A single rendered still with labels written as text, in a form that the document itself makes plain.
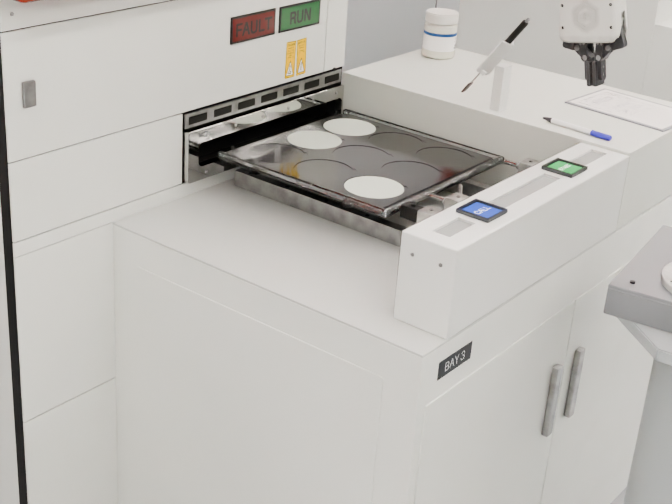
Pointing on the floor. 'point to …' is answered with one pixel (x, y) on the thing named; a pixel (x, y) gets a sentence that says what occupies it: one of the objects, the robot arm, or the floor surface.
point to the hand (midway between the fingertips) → (595, 72)
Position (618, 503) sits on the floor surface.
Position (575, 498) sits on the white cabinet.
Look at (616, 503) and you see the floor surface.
